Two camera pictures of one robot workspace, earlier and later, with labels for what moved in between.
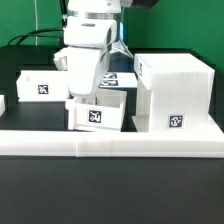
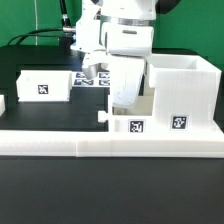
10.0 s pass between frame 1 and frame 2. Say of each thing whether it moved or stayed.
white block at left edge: stayed
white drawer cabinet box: stayed
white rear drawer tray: stayed
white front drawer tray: moved
